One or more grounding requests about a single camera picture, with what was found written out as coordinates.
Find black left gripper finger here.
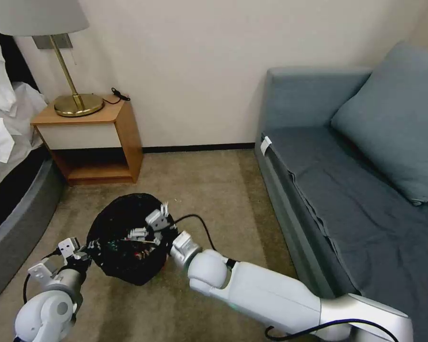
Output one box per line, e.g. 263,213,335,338
74,241,96,261

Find black mesh trash bin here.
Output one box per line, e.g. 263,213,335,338
87,192,176,285

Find colourful garbage pieces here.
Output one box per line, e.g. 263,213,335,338
123,239,157,261

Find grey bed base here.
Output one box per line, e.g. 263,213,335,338
0,156,67,311

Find black baseboard strip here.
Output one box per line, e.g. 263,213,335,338
142,141,257,154

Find wooden nightstand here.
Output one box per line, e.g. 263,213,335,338
30,93,144,186

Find white nightstand drawer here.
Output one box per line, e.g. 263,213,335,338
36,122,122,151

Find brass table lamp grey shade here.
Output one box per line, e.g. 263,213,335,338
0,0,105,118

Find white duvet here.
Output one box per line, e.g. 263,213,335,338
0,81,49,200

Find blue-grey sofa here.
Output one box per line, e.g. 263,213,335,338
255,66,428,342

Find black headboard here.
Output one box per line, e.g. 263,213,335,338
0,29,40,94

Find blue-grey square cushion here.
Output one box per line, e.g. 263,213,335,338
330,42,428,207

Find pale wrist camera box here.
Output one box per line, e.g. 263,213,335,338
145,210,172,231
58,237,80,258

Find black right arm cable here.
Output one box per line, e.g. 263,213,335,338
173,214,219,251

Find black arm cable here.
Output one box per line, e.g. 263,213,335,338
173,214,219,251
22,250,60,304

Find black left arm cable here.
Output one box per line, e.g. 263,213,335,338
22,250,60,304

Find thin black lamp cable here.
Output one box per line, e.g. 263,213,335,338
101,87,130,106

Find silver wall switch plate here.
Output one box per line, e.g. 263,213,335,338
33,34,73,50

